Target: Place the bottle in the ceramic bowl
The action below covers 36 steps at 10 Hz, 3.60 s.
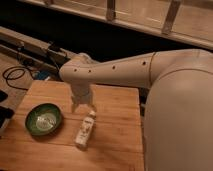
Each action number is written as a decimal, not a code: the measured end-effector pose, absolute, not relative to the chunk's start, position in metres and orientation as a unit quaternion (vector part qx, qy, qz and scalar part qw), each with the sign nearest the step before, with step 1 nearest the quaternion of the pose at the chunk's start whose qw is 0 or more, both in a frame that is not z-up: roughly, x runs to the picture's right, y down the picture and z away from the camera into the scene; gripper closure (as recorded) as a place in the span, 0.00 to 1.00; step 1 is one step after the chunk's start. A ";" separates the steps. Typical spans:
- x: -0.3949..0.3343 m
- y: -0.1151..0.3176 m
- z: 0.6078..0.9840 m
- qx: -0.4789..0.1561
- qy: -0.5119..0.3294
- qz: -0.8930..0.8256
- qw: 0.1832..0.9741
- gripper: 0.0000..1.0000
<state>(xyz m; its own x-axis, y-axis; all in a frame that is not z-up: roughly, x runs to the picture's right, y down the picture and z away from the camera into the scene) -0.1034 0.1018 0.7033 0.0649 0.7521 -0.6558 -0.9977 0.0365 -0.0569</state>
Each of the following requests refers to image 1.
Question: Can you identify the blue object on floor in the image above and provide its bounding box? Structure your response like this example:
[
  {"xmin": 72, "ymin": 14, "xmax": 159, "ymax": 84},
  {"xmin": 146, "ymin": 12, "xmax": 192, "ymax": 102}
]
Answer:
[{"xmin": 34, "ymin": 71, "xmax": 50, "ymax": 80}]

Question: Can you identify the black power adapter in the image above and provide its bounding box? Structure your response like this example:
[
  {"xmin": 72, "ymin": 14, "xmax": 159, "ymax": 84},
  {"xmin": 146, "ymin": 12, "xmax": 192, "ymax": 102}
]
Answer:
[{"xmin": 47, "ymin": 43, "xmax": 62, "ymax": 53}]

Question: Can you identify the black coiled cable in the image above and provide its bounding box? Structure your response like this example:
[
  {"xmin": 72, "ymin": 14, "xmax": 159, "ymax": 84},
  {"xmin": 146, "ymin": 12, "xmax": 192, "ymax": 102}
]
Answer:
[{"xmin": 2, "ymin": 65, "xmax": 35, "ymax": 91}]

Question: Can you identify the green ceramic bowl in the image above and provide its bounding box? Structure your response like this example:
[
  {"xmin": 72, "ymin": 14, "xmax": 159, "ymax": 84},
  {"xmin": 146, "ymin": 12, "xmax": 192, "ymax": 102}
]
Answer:
[{"xmin": 25, "ymin": 103, "xmax": 63, "ymax": 136}]

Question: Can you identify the white plastic bottle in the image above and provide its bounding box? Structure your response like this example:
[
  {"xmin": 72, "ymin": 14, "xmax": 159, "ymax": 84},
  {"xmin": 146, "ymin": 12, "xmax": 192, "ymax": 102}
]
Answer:
[{"xmin": 75, "ymin": 111, "xmax": 96, "ymax": 148}]

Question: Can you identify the black object at left edge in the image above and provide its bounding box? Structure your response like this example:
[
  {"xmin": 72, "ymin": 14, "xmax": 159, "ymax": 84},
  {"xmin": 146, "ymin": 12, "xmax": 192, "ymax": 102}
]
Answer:
[{"xmin": 0, "ymin": 90, "xmax": 14, "ymax": 128}]

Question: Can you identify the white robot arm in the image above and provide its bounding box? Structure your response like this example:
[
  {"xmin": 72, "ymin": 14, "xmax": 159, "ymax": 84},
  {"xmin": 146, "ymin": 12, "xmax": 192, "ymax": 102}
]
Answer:
[{"xmin": 59, "ymin": 49, "xmax": 213, "ymax": 171}]

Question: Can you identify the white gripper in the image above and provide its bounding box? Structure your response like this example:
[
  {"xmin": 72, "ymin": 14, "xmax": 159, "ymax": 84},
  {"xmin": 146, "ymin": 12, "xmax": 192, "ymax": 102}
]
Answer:
[{"xmin": 71, "ymin": 84, "xmax": 97, "ymax": 112}]

